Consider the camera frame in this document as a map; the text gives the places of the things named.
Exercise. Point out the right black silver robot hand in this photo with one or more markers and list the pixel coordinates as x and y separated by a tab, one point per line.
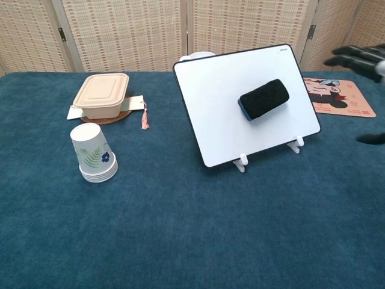
361	61

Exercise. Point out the black felt whiteboard eraser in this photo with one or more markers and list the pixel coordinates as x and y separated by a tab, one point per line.
264	99

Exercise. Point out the white plastic table leg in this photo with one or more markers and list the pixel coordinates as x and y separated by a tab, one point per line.
296	144
241	162

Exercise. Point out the small white whiteboard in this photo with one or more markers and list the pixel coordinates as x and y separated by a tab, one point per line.
216	129

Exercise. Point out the cartoon print mouse pad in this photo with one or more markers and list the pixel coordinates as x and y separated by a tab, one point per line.
352	103

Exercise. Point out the black metal screen hinge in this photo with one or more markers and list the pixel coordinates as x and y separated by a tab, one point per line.
62	34
311	31

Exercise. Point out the paper bookmark with pink tassel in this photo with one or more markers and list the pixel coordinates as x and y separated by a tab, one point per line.
135	100

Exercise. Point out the woven bamboo folding screen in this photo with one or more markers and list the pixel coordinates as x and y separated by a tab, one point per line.
126	33

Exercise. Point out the brown woven round coaster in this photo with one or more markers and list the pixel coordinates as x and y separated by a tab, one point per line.
124	113

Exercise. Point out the dark blue table cloth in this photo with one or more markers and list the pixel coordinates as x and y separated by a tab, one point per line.
180	228

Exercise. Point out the beige lidded lunch box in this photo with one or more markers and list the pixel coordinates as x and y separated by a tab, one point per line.
100	93

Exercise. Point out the white floral paper cup stack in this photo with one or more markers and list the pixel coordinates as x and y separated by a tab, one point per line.
90	150

